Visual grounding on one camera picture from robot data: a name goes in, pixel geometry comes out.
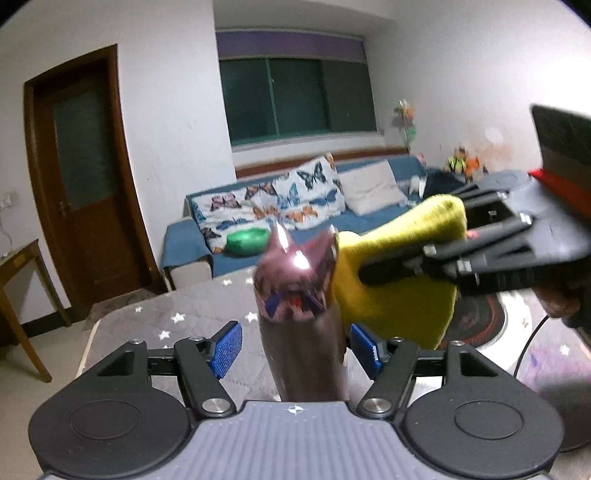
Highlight artificial flowers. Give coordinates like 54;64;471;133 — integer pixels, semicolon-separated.
392;98;419;153

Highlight black cable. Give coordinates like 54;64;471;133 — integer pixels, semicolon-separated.
510;314;552;384

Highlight wooden side table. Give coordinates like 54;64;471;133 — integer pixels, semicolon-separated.
0;239;70;384

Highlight grey star quilted mat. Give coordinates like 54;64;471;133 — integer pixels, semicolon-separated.
76;265;591;444

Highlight pink metal bottle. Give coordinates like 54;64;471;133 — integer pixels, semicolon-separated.
255;222;349;402

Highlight green framed window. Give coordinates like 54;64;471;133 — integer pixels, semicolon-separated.
218;58;379;147

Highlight person's right hand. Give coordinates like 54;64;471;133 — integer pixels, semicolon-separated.
534;279;583;320

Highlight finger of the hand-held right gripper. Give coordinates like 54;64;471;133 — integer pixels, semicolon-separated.
455;184;532;238
358;231;539;296

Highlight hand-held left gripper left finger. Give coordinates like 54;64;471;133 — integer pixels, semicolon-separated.
95;321;243;418

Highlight butterfly printed blanket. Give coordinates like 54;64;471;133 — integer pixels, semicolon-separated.
189;154;347;254

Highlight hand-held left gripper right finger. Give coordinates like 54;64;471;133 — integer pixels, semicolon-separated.
349;323;497;418

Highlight purple window valance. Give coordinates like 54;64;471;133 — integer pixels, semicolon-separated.
216;30;368;63

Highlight round induction cooker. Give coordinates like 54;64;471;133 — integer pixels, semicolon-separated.
438;281;591;455

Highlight dark cloth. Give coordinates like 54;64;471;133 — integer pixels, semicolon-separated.
422;168;467;199

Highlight orange green toy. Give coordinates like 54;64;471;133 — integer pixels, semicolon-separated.
443;147;485;178

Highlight yellow cleaning cloth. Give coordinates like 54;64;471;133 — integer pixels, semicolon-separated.
330;195;468;352

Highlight brown wooden door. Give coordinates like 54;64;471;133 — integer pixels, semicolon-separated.
23;44;155;324

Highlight white pillow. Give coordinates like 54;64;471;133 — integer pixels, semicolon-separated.
338;161;409;217

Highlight blue sofa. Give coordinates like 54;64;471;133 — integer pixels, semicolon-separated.
161;147;430;289

